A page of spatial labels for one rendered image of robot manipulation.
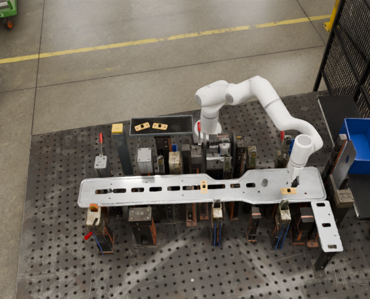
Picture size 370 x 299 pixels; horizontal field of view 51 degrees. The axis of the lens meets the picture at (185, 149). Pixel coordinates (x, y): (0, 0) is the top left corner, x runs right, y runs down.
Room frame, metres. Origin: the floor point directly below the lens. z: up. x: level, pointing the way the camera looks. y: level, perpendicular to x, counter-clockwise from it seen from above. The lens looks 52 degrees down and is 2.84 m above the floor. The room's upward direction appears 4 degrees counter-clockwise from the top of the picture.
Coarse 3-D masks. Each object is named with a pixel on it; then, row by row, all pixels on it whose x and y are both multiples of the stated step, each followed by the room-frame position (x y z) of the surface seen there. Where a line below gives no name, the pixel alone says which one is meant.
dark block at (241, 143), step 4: (240, 140) 1.40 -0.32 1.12; (244, 140) 1.40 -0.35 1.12; (240, 144) 1.37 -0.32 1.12; (244, 144) 1.36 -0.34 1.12; (236, 148) 1.38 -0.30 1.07; (240, 148) 1.35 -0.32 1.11; (244, 148) 1.35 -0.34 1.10; (236, 152) 1.38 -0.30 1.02; (240, 152) 1.35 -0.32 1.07; (244, 152) 1.35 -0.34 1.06; (236, 156) 1.37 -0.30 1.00; (240, 156) 1.35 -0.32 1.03; (236, 160) 1.36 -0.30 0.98; (240, 160) 1.35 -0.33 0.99; (236, 164) 1.35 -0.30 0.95; (240, 164) 1.35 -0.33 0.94; (236, 168) 1.35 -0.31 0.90; (240, 168) 1.35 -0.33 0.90; (236, 172) 1.35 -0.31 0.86; (240, 172) 1.35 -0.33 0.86; (236, 176) 1.35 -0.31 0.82; (240, 176) 1.35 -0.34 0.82
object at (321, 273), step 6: (330, 246) 0.78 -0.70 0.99; (324, 252) 0.77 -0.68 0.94; (330, 252) 0.75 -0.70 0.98; (336, 252) 0.75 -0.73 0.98; (318, 258) 0.79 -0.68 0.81; (324, 258) 0.76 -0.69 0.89; (330, 258) 0.76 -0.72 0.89; (312, 264) 0.80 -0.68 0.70; (318, 264) 0.77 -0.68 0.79; (324, 264) 0.77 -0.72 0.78; (318, 270) 0.76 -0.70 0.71; (324, 270) 0.76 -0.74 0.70; (318, 276) 0.73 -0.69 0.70; (324, 276) 0.73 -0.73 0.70
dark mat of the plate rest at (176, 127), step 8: (136, 120) 1.56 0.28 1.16; (144, 120) 1.56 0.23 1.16; (152, 120) 1.55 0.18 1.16; (160, 120) 1.55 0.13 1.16; (168, 120) 1.55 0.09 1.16; (176, 120) 1.54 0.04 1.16; (184, 120) 1.54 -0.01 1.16; (136, 128) 1.50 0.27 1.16; (152, 128) 1.49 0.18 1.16; (168, 128) 1.49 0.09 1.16; (176, 128) 1.48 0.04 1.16; (184, 128) 1.48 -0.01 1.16
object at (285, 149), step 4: (284, 136) 1.33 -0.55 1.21; (288, 136) 1.32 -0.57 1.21; (284, 140) 1.32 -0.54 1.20; (288, 140) 1.29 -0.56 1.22; (284, 144) 1.31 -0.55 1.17; (288, 144) 1.28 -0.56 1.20; (284, 148) 1.30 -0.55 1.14; (288, 148) 1.30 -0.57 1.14; (284, 152) 1.31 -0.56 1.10; (288, 152) 1.30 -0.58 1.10
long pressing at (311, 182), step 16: (144, 176) 1.27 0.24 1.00; (160, 176) 1.26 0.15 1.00; (176, 176) 1.25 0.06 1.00; (192, 176) 1.25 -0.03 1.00; (208, 176) 1.24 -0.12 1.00; (256, 176) 1.22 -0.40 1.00; (272, 176) 1.21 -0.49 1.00; (288, 176) 1.21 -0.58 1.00; (304, 176) 1.20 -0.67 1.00; (320, 176) 1.20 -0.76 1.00; (80, 192) 1.19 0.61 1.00; (112, 192) 1.17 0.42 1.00; (128, 192) 1.17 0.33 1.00; (144, 192) 1.16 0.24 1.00; (160, 192) 1.15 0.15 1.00; (176, 192) 1.15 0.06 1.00; (192, 192) 1.14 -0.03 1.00; (208, 192) 1.13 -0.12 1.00; (224, 192) 1.13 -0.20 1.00; (240, 192) 1.12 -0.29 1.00; (256, 192) 1.11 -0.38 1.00; (272, 192) 1.11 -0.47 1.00; (304, 192) 1.10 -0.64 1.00; (320, 192) 1.09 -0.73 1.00
